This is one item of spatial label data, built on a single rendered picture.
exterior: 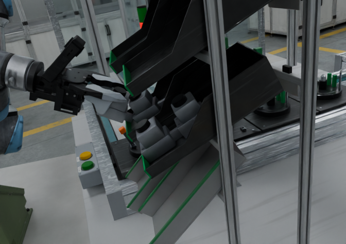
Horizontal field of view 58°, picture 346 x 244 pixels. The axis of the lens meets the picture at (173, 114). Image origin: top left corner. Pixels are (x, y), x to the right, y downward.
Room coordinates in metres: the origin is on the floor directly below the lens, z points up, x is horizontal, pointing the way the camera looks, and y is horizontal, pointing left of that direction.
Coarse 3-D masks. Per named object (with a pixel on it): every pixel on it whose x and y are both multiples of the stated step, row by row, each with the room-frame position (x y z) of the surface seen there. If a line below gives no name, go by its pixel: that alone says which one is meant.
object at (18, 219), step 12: (0, 192) 0.73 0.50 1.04; (12, 192) 0.78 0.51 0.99; (24, 192) 0.85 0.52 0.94; (0, 204) 0.70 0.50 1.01; (12, 204) 0.76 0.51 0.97; (24, 204) 0.83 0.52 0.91; (0, 216) 0.68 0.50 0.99; (12, 216) 0.73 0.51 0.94; (24, 216) 0.80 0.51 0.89; (0, 228) 0.66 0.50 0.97; (12, 228) 0.71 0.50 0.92; (24, 228) 0.76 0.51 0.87; (0, 240) 0.66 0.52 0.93; (12, 240) 0.68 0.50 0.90
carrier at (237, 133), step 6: (240, 120) 1.04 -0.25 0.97; (246, 120) 1.03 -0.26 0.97; (234, 126) 1.00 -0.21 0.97; (240, 126) 0.99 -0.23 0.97; (246, 126) 0.99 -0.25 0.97; (252, 126) 0.98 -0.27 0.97; (234, 132) 0.96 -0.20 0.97; (240, 132) 0.95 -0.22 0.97; (246, 132) 0.94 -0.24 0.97; (252, 132) 0.94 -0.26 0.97; (258, 132) 0.94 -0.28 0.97; (234, 138) 0.92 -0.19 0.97; (240, 138) 0.92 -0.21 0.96
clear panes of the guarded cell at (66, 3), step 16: (64, 0) 2.20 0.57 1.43; (96, 0) 2.25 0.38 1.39; (112, 0) 2.28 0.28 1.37; (64, 16) 2.19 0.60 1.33; (80, 16) 2.22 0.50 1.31; (96, 16) 2.25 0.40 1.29; (112, 16) 2.28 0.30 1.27; (256, 16) 2.07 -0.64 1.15; (64, 32) 2.18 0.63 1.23; (80, 32) 2.21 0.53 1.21; (112, 32) 2.27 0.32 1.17; (240, 32) 2.28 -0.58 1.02; (256, 32) 2.08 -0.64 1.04; (112, 48) 2.26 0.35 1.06; (80, 64) 2.20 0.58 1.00; (96, 64) 2.23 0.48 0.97
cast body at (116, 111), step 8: (112, 88) 0.69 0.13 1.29; (120, 88) 0.69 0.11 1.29; (128, 96) 0.68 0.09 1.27; (112, 104) 0.66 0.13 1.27; (120, 104) 0.66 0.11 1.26; (112, 112) 0.66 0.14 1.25; (120, 112) 0.66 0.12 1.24; (128, 112) 0.69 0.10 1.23; (120, 120) 0.66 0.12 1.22; (128, 120) 0.68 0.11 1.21
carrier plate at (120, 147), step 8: (112, 144) 1.02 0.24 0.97; (120, 144) 1.01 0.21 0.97; (128, 144) 1.00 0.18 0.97; (120, 152) 0.95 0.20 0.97; (128, 152) 0.94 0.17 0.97; (120, 160) 0.90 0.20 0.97; (128, 160) 0.89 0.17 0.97; (136, 160) 0.88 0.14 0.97; (120, 168) 0.85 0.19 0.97; (128, 168) 0.84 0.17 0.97
